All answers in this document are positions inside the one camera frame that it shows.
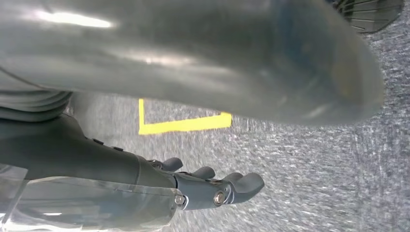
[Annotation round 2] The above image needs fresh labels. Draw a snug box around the black robot foot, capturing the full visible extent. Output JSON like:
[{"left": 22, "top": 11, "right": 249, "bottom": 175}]
[{"left": 331, "top": 0, "right": 405, "bottom": 34}]

